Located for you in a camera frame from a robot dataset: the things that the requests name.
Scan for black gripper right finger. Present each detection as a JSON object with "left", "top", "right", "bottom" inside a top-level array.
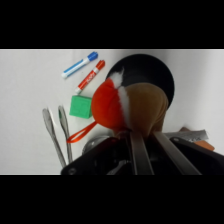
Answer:
[{"left": 152, "top": 131, "right": 203, "bottom": 176}]

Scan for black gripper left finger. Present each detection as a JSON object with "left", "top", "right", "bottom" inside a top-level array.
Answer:
[{"left": 129, "top": 130, "right": 155, "bottom": 176}]

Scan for brown and red plush potato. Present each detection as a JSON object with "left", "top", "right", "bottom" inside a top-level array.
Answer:
[{"left": 66, "top": 70, "right": 170, "bottom": 145}]

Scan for black bowl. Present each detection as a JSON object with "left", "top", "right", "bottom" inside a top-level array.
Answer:
[{"left": 105, "top": 54, "right": 176, "bottom": 108}]

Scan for white label tag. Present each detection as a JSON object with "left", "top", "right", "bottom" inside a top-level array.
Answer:
[{"left": 164, "top": 129, "right": 210, "bottom": 143}]

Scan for orange flat object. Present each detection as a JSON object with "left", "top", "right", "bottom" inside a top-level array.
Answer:
[{"left": 179, "top": 126, "right": 216, "bottom": 152}]

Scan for green block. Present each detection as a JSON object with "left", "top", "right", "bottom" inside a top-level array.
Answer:
[{"left": 68, "top": 94, "right": 94, "bottom": 120}]

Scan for metal tongs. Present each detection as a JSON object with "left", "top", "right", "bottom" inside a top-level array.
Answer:
[{"left": 41, "top": 105, "right": 74, "bottom": 168}]

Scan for red and white marker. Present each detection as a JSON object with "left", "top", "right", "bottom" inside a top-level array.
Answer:
[{"left": 74, "top": 59, "right": 106, "bottom": 95}]

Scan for blue and white marker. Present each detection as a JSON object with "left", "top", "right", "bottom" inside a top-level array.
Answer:
[{"left": 61, "top": 51, "right": 99, "bottom": 80}]

